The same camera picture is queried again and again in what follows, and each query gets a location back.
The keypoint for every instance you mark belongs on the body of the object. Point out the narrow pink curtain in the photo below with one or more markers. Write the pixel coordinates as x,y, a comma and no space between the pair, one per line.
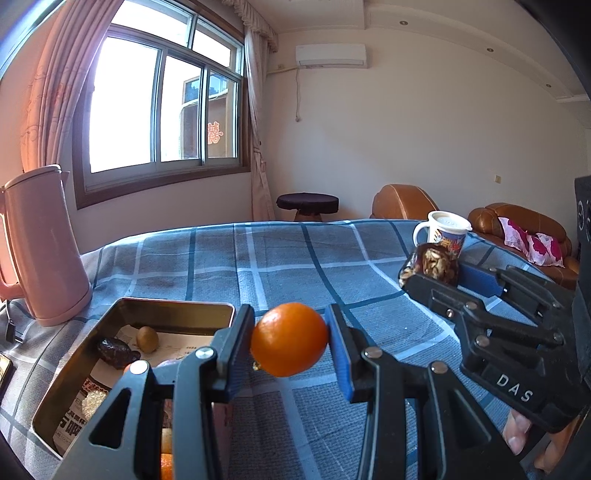
261,175

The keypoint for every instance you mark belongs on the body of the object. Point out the white printed mug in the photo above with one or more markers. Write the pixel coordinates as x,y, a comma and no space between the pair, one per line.
455,242

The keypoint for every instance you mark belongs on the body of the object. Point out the blue plaid tablecloth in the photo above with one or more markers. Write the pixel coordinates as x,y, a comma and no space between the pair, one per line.
300,258

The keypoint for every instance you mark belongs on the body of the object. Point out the black power plug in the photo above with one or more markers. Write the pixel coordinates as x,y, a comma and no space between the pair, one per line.
10,328

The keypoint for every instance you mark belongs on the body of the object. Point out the printed paper leaflet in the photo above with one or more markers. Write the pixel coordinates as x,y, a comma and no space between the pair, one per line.
69,424

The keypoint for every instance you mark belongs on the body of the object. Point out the pink curtain valance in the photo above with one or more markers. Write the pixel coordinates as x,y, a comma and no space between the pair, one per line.
254,18

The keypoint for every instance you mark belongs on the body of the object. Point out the brown kiwi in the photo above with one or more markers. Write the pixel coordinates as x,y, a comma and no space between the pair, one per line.
147,340

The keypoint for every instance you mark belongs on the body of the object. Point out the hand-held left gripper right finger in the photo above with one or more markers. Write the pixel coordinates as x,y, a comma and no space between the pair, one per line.
341,364

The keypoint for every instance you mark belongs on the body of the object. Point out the pink floral pillow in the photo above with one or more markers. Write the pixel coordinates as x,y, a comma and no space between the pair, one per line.
531,242

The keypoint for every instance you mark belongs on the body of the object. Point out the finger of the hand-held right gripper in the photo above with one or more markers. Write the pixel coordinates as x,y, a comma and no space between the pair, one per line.
480,279
429,290

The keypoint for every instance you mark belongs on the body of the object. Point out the red window decoration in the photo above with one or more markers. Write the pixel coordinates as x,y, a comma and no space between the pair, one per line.
215,133

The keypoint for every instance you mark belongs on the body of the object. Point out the brown leather armchair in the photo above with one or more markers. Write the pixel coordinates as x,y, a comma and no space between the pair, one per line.
399,203

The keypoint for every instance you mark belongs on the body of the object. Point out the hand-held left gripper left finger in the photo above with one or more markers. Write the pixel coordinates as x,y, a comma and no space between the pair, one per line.
238,364

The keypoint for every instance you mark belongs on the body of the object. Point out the rectangular metal tin box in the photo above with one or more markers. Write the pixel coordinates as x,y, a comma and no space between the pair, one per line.
161,314

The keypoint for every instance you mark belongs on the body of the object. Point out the sliding glass window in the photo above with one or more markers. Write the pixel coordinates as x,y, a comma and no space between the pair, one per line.
160,106

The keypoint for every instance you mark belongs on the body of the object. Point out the wide pink curtain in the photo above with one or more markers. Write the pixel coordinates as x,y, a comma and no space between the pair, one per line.
55,92

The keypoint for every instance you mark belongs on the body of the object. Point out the white mug lid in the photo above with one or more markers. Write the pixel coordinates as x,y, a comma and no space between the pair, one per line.
450,220

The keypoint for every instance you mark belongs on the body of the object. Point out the pink electric kettle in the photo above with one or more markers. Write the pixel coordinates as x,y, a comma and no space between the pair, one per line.
46,258

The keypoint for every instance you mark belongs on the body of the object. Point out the person's right hand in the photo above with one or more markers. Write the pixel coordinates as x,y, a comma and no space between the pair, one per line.
517,429

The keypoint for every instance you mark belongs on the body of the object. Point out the dark walnut date snack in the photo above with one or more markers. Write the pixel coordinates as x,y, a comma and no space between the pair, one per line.
117,353
434,265

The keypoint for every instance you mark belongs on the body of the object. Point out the brown leather sofa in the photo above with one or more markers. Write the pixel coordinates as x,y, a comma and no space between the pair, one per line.
485,221

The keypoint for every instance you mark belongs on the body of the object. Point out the sesame topped round cake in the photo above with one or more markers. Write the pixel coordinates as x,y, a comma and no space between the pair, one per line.
94,402

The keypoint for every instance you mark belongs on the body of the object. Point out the white air conditioner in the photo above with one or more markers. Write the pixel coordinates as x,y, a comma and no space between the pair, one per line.
330,55

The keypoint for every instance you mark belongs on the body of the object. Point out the purple passion fruit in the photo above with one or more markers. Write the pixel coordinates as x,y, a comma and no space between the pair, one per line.
167,363

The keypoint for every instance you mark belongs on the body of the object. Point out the black smartphone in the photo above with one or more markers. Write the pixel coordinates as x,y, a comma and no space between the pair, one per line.
4,374

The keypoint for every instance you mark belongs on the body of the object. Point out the dark round stool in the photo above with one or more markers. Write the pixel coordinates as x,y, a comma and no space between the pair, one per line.
307,202

